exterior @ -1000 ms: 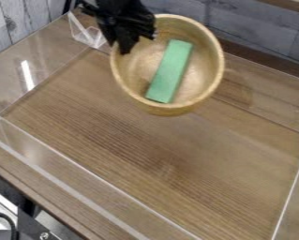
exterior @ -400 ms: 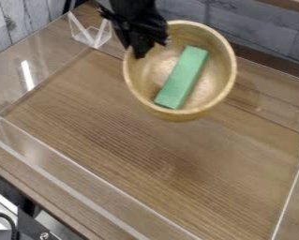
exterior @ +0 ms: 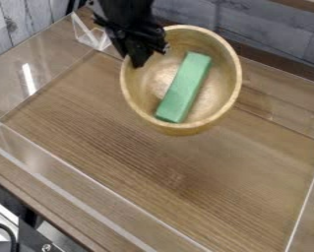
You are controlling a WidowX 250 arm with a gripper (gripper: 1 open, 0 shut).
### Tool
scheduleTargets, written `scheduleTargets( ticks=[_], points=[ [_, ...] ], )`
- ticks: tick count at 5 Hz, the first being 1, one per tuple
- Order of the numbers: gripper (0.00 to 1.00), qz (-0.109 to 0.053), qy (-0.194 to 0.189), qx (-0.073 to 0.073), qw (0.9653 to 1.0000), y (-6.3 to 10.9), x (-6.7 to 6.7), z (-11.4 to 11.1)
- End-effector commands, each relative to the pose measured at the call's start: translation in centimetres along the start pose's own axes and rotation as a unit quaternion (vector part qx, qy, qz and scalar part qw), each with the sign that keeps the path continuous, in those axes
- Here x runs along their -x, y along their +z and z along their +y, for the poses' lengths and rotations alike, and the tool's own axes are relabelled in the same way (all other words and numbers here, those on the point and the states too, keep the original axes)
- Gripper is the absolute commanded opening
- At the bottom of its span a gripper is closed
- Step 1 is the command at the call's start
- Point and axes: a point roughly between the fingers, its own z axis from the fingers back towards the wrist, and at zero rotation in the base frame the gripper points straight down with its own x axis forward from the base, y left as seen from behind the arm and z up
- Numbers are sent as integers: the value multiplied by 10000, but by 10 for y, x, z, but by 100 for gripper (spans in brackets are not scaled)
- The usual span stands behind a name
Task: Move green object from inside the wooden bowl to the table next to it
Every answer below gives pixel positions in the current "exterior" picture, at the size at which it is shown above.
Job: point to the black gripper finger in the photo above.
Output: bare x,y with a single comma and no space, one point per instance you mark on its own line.
135,44
157,44

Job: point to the clear acrylic corner bracket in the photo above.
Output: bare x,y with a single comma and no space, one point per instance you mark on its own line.
94,38

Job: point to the black metal bracket with screw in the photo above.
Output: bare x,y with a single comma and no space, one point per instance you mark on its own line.
33,241

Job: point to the wooden oval bowl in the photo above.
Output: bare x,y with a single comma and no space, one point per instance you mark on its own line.
144,85

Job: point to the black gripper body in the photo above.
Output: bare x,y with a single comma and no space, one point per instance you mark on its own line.
131,17

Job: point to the green rectangular block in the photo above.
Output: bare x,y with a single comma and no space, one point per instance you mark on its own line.
176,105

